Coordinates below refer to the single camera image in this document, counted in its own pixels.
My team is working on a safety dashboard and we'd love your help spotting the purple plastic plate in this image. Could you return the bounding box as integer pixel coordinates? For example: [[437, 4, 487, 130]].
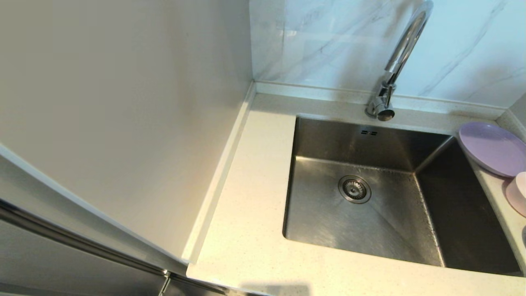
[[458, 122, 526, 178]]

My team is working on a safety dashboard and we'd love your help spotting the chrome gooseneck faucet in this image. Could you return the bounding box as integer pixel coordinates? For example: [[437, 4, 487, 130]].
[[366, 0, 434, 122]]

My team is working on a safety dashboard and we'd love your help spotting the stainless steel sink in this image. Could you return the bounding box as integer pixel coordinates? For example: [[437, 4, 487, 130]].
[[283, 115, 523, 276]]

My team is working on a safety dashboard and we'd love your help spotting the stainless steel appliance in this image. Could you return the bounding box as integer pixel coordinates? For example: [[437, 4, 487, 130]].
[[0, 162, 247, 296]]

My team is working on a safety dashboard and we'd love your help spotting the round metal drain strainer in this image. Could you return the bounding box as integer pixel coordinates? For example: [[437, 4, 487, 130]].
[[338, 175, 372, 204]]

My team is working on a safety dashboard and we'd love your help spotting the white tall cabinet panel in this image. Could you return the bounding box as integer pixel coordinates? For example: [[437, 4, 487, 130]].
[[0, 0, 254, 276]]

